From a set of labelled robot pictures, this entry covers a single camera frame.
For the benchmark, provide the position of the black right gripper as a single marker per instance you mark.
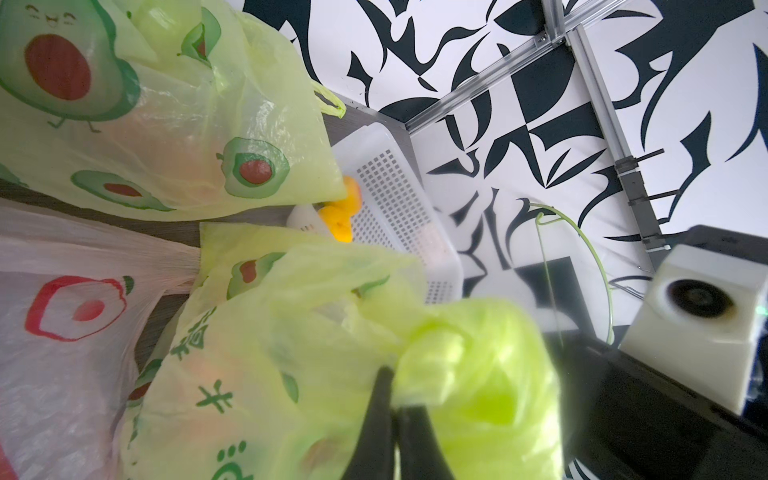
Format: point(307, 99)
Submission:
point(624, 420)

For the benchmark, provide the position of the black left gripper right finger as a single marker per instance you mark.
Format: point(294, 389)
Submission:
point(420, 455)

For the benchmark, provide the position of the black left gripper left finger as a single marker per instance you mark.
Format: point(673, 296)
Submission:
point(373, 457)

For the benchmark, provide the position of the green avocado print plastic bag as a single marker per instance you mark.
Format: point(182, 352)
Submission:
point(161, 110)

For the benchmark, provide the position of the pink apple print plastic bag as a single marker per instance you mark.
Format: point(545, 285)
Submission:
point(75, 298)

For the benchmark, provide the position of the yellow fruit lower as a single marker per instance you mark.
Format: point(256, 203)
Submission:
point(338, 223)

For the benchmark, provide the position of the yellow fruit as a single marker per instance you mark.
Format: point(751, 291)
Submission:
point(352, 203)
point(338, 223)

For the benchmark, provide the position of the white perforated plastic basket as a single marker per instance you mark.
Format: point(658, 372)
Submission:
point(396, 212)

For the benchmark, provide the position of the yellow fruit upper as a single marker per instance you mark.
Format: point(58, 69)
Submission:
point(352, 203)

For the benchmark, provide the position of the black wall hook rail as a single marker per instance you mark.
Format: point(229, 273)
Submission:
point(639, 200)

